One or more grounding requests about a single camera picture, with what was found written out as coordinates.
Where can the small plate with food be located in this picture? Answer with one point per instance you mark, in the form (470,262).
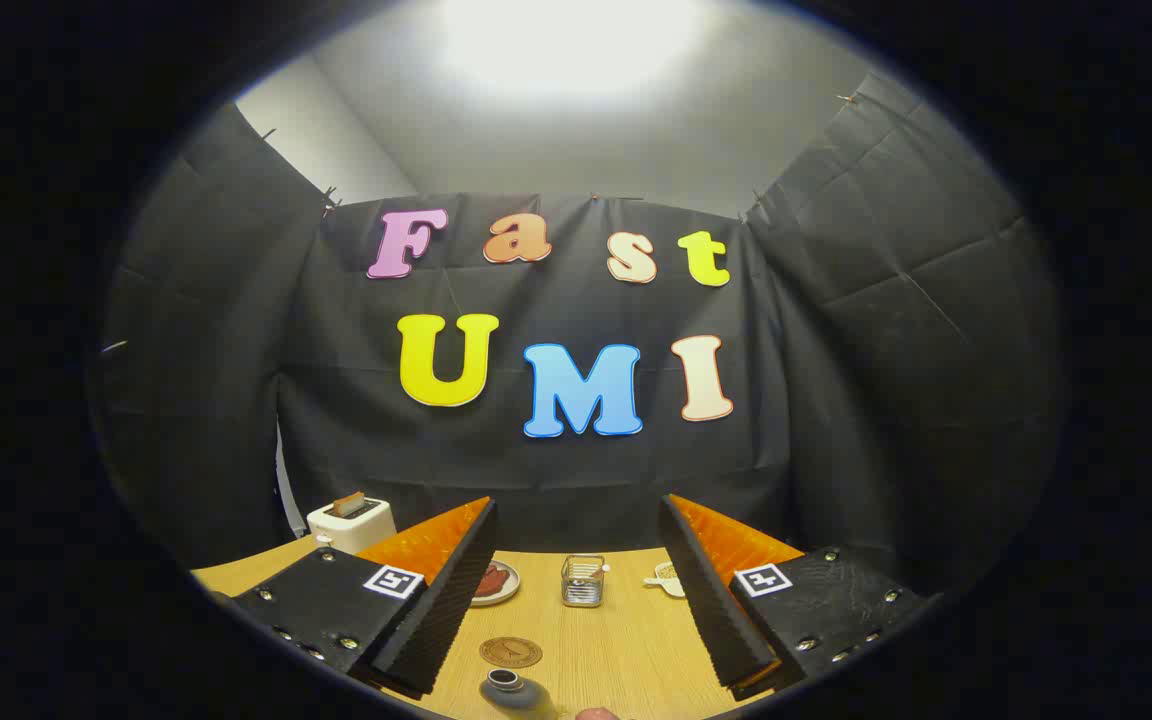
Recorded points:
(501,585)

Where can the white divided bean dish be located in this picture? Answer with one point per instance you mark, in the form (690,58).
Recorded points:
(669,578)

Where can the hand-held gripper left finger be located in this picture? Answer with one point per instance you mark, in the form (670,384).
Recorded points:
(446,610)

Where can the cream toaster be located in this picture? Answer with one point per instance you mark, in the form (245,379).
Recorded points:
(361,530)

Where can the wooden table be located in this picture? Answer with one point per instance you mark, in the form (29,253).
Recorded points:
(616,650)

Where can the silver juice bottle green label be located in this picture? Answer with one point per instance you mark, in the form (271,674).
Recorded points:
(516,695)

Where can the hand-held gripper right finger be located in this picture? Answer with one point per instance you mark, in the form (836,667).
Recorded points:
(711,600)

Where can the round brown coaster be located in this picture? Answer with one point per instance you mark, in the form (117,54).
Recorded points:
(511,652)

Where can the small pinkish round object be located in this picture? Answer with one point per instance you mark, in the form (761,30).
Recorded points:
(599,714)

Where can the toast slice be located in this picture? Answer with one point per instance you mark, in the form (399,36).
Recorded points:
(348,503)

